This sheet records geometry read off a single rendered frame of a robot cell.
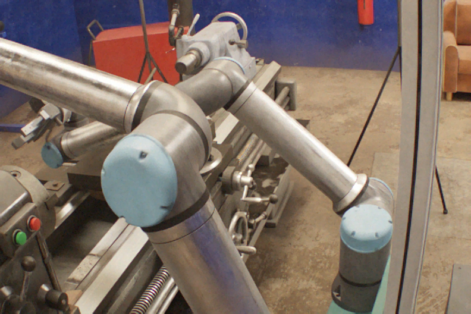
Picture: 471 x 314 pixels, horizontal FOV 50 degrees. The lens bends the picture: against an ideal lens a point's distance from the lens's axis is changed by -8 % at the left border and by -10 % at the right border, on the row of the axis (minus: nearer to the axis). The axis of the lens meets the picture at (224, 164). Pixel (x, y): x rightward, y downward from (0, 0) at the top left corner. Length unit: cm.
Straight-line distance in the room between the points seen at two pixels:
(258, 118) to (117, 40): 329
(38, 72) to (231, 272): 48
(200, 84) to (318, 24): 438
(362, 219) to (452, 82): 361
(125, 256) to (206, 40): 133
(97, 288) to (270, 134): 67
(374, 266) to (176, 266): 82
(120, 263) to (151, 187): 98
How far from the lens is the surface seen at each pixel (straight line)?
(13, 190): 121
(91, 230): 209
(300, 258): 297
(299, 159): 158
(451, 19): 541
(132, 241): 176
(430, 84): 89
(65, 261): 195
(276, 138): 157
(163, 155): 73
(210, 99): 146
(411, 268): 107
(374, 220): 151
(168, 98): 86
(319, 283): 281
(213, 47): 270
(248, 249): 184
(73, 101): 94
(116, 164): 74
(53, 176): 221
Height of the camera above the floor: 182
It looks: 27 degrees down
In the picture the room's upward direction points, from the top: 6 degrees counter-clockwise
